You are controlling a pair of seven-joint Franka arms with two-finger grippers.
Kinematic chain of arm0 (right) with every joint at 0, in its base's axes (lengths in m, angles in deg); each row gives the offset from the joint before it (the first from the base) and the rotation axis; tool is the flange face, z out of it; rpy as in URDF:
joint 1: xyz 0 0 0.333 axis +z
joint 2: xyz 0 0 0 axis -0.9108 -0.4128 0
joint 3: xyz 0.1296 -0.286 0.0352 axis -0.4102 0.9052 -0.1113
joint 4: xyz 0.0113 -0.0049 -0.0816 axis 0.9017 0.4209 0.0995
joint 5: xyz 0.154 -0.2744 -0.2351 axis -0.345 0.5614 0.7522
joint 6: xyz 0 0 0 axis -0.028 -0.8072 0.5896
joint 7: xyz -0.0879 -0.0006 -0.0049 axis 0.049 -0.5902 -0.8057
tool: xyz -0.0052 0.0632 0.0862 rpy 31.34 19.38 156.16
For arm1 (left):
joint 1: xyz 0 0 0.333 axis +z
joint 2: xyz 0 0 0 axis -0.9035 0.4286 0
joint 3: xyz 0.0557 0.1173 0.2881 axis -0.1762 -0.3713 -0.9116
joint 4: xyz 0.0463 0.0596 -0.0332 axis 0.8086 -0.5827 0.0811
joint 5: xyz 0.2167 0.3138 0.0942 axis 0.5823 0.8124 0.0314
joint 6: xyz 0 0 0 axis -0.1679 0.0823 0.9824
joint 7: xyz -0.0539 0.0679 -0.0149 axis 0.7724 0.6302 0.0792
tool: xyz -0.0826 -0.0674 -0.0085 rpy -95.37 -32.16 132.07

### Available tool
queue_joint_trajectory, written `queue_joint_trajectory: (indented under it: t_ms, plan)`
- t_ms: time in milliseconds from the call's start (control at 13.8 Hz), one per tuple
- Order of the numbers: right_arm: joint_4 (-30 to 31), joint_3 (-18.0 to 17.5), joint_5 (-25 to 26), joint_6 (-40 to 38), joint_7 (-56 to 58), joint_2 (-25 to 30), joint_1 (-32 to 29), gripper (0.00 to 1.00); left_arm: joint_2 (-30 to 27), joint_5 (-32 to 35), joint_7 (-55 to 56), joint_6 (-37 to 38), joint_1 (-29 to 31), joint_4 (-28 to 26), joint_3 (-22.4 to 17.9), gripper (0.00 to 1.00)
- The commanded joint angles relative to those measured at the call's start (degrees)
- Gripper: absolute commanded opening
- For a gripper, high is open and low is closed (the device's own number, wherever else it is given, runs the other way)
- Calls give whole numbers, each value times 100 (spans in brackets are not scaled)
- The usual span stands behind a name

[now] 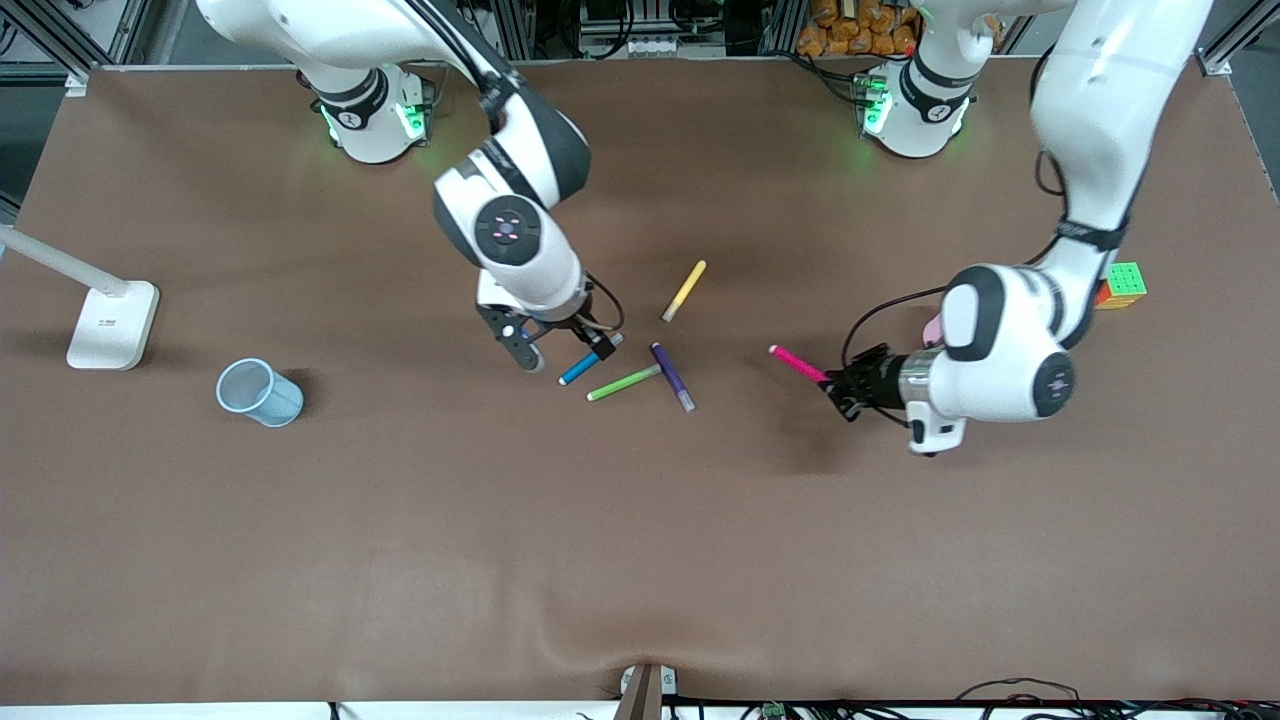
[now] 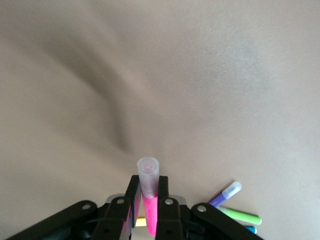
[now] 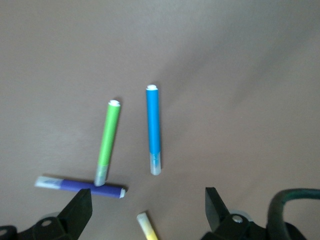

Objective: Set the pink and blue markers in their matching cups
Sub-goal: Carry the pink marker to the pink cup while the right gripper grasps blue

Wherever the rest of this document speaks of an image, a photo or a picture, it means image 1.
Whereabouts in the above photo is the pink marker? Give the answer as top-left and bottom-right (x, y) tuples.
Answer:
(768, 344), (833, 387)

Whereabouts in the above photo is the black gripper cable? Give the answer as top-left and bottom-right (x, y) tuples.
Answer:
(584, 271), (627, 332)
(842, 287), (952, 367)

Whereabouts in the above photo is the orange snack bag pile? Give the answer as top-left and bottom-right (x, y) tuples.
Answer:
(797, 0), (922, 58)

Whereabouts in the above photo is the white desk lamp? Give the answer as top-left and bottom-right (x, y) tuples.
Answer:
(0, 225), (161, 372)

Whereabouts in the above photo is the colourful puzzle cube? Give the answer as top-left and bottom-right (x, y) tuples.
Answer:
(1094, 262), (1148, 311)

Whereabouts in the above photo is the black table edge cable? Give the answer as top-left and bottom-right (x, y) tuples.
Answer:
(955, 678), (1083, 703)

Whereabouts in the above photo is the purple marker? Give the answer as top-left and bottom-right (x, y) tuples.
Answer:
(651, 342), (696, 413)

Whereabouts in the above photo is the green marker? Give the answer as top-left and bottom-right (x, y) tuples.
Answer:
(586, 364), (663, 403)

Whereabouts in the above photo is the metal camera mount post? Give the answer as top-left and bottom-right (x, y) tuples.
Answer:
(614, 662), (679, 720)

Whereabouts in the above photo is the yellow marker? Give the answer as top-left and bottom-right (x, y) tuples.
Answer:
(662, 260), (708, 323)

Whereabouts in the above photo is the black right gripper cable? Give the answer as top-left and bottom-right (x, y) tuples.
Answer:
(584, 271), (627, 332)

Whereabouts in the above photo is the blue marker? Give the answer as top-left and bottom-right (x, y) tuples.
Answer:
(558, 333), (624, 387)

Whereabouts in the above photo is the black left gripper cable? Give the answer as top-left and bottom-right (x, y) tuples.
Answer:
(842, 287), (952, 367)

